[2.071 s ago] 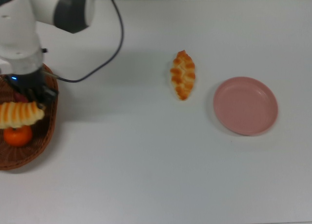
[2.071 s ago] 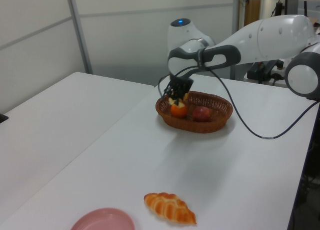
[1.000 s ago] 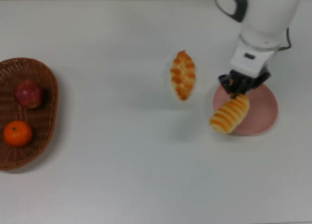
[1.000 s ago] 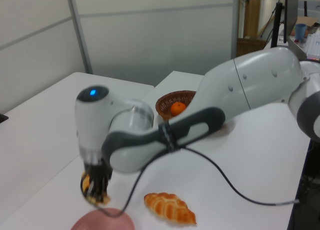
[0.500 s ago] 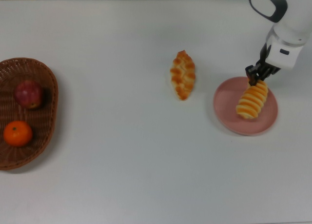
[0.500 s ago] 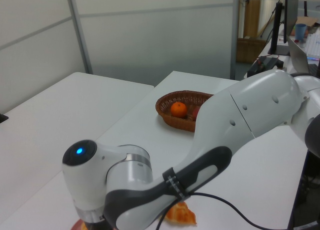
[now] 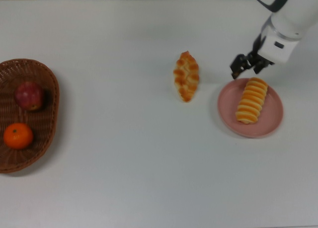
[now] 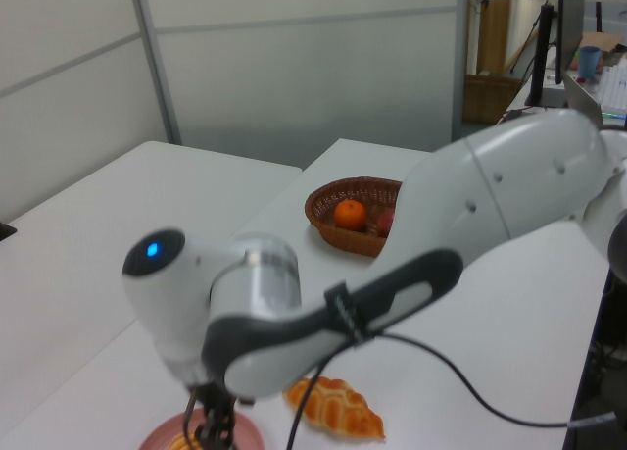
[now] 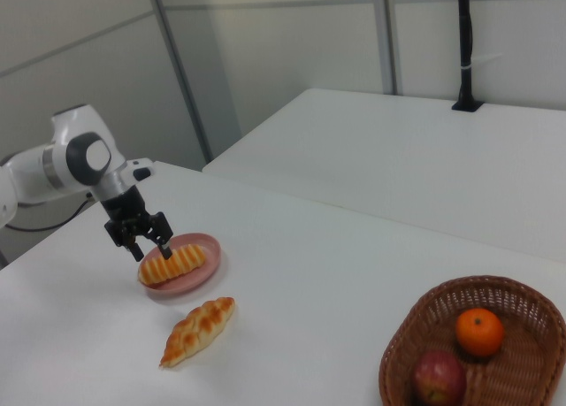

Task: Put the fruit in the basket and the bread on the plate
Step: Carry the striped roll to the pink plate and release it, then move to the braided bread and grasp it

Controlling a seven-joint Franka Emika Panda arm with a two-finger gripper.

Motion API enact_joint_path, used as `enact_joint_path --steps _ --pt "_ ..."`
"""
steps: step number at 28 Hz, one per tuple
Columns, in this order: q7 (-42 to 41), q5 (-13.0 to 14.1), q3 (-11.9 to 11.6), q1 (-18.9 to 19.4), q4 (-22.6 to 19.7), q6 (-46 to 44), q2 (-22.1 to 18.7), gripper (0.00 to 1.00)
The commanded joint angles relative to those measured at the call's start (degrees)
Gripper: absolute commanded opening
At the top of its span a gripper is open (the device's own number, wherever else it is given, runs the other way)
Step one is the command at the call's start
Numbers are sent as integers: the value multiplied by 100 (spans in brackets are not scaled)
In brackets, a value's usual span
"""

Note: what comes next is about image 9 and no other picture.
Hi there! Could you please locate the pink plate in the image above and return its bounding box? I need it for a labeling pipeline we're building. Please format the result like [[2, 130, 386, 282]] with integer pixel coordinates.
[[140, 232, 222, 298]]

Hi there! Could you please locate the orange toy mandarin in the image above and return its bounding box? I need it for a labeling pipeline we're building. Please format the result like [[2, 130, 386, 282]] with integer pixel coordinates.
[[455, 307, 507, 358]]

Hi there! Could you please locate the ridged striped toy bread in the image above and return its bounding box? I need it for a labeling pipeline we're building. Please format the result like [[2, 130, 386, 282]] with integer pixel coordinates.
[[138, 242, 208, 287]]

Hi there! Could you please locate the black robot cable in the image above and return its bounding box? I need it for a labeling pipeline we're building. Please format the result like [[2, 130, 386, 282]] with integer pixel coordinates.
[[6, 192, 95, 233]]

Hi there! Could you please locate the braided toy bread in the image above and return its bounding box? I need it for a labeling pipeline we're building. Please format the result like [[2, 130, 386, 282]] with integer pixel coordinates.
[[158, 296, 237, 372]]

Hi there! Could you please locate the red toy apple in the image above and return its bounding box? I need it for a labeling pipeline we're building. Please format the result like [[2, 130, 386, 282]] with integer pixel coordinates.
[[413, 350, 469, 405]]

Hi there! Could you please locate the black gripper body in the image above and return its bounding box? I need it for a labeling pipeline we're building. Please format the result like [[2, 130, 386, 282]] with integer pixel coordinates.
[[100, 188, 150, 231]]

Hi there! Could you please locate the black camera stand pole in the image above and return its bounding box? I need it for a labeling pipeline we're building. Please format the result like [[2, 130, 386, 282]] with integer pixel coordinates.
[[451, 0, 484, 113]]

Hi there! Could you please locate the brown woven basket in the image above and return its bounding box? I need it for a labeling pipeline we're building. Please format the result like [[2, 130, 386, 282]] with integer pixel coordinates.
[[379, 274, 566, 406]]

